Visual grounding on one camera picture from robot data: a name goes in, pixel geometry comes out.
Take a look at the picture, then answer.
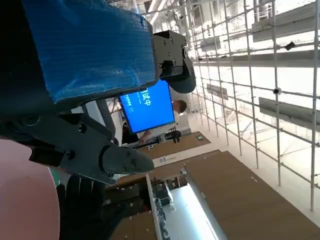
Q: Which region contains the person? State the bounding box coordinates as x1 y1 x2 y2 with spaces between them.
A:
172 99 191 131
121 122 152 145

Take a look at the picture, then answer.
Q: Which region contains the large brown wooden partition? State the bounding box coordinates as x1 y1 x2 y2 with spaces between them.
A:
183 149 320 240

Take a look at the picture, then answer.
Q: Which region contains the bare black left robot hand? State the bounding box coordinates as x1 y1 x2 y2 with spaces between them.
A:
0 0 197 186

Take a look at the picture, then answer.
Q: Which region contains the blue monitor screen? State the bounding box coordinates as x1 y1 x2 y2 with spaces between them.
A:
117 79 176 135

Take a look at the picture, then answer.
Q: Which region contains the green cutting mat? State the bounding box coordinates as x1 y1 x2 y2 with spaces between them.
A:
49 167 61 187

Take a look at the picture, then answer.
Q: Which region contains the grey hanging panel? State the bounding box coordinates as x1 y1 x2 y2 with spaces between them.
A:
258 96 320 132
206 83 229 101

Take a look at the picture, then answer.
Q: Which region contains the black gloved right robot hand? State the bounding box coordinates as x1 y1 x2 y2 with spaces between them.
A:
56 174 126 240

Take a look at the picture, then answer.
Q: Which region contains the pink bowl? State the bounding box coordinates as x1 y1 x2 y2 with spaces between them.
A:
0 138 61 240

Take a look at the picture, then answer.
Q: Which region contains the brown wooden desk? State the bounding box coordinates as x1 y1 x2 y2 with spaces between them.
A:
136 131 212 161

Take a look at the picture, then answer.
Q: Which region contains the white metal scaffold frame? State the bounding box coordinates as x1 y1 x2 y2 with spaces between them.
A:
139 0 320 212

